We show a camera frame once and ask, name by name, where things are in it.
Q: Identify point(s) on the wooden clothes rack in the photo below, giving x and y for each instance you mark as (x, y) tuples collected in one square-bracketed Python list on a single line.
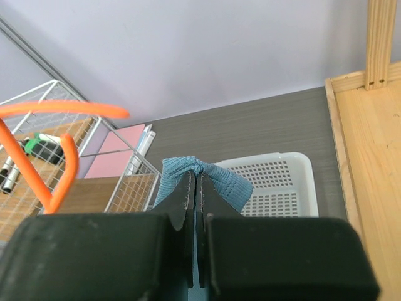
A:
[(364, 109)]

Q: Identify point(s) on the white plastic basket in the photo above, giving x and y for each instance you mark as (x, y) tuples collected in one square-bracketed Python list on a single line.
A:
[(283, 184)]

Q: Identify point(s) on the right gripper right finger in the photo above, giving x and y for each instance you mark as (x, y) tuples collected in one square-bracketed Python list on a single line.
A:
[(263, 258)]

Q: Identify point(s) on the blue tank top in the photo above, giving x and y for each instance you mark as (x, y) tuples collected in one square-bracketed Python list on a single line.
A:
[(203, 182)]

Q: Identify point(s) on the green capped white marker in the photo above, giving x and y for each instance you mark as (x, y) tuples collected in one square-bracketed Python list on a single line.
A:
[(37, 137)]

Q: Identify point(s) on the white wire shelf rack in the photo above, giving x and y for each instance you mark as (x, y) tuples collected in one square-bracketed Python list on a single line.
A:
[(28, 121)]

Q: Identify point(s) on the upper wooden shelf board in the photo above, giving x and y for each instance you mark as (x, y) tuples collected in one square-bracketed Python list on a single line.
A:
[(41, 183)]

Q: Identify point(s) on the white marker black cap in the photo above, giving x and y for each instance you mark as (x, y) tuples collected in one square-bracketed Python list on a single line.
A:
[(11, 180)]

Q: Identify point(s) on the lower wooden shelf board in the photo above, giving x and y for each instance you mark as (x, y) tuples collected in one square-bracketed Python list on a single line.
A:
[(108, 194)]

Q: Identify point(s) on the wooden shelf board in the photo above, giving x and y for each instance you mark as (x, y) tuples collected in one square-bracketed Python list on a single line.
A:
[(108, 194), (41, 183)]

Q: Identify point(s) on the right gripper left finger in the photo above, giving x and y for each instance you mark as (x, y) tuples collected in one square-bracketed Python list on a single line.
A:
[(127, 256)]

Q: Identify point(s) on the green black highlighter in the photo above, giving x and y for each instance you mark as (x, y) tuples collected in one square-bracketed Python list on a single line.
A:
[(49, 152)]

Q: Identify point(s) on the pink folder stack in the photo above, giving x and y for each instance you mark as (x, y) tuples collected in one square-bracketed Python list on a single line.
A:
[(108, 152)]

